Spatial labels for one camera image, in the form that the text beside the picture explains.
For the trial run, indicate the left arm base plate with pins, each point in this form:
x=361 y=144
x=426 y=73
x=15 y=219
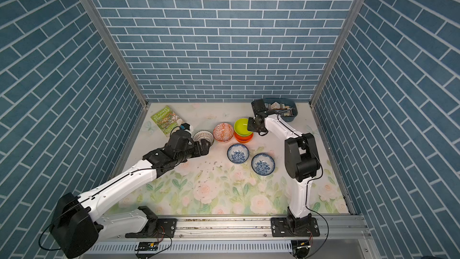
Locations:
x=157 y=228

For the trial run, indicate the left circuit board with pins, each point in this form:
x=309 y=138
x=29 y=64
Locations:
x=147 y=247

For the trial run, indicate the art supplies in bin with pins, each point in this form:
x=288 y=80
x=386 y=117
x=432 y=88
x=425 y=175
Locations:
x=284 y=109

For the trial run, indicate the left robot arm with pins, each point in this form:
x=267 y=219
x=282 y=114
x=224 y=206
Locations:
x=79 y=222

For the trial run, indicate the blue floral bowl right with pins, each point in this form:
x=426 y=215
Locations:
x=263 y=164

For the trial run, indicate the blue floral bowl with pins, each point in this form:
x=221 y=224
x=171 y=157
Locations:
x=238 y=153
x=263 y=164

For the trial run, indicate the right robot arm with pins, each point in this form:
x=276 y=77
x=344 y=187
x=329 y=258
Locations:
x=301 y=158

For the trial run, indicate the plain orange bowl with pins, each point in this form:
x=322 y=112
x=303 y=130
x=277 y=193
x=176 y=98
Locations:
x=243 y=139

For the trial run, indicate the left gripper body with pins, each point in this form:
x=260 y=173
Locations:
x=191 y=150

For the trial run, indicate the circuit board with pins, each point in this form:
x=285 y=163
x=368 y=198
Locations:
x=147 y=247
x=300 y=249

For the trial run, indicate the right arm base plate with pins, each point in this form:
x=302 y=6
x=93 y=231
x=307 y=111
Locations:
x=294 y=227

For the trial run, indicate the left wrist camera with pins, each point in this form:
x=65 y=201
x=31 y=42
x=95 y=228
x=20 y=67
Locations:
x=186 y=127

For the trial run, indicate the red geometric pattern bowl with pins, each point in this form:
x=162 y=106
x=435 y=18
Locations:
x=223 y=132

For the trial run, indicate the blue floral bowl left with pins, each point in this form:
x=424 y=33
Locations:
x=238 y=153

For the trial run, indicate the right circuit board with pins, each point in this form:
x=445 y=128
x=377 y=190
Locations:
x=300 y=249

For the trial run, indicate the dark red lattice bowl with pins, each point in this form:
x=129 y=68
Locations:
x=204 y=135

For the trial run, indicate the teal plastic bin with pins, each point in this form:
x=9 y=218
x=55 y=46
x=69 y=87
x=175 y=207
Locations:
x=286 y=101

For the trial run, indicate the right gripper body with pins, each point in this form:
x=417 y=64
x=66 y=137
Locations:
x=252 y=126

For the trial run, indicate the aluminium rail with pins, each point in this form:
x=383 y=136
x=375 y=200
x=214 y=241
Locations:
x=233 y=227

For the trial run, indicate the lime green bowl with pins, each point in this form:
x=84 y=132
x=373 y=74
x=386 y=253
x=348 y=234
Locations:
x=241 y=127

